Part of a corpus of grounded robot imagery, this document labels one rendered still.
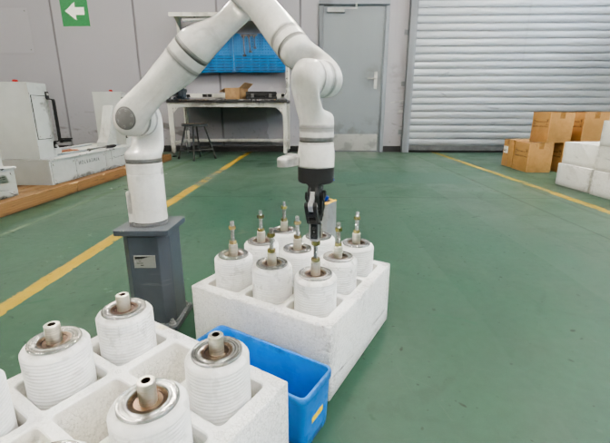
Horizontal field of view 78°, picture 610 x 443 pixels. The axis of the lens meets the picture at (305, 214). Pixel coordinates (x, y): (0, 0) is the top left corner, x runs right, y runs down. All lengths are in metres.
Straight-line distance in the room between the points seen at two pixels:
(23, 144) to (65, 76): 3.72
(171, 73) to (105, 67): 5.74
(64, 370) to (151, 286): 0.47
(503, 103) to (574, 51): 1.15
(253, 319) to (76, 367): 0.37
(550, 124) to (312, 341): 3.96
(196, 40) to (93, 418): 0.77
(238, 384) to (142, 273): 0.60
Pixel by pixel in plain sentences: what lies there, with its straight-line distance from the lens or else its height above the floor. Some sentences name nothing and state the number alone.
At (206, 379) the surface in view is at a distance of 0.59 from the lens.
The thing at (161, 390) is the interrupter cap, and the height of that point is 0.25.
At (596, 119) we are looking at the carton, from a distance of 4.80.
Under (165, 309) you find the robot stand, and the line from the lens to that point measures 1.16.
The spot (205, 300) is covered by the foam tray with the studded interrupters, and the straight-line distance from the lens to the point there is 0.99.
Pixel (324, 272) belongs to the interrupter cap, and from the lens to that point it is 0.85.
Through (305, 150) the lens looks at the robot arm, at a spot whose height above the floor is 0.53.
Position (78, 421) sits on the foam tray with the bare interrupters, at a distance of 0.74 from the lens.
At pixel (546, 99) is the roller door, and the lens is 6.79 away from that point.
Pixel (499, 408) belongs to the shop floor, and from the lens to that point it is 0.98.
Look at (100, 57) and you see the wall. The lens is 6.77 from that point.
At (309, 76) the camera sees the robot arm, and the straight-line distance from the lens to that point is 0.73.
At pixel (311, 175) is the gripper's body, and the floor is 0.48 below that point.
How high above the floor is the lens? 0.60
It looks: 15 degrees down
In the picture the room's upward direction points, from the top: straight up
